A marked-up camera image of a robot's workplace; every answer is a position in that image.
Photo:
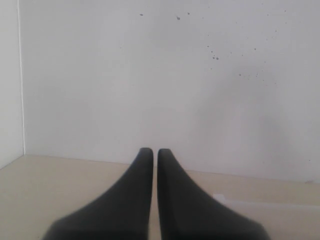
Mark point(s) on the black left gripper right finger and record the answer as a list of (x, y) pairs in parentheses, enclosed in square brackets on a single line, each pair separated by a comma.
[(186, 212)]

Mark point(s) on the clear plastic container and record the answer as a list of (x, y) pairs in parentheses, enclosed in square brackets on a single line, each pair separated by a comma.
[(282, 221)]

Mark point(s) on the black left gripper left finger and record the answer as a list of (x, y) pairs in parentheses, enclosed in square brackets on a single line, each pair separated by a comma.
[(121, 213)]

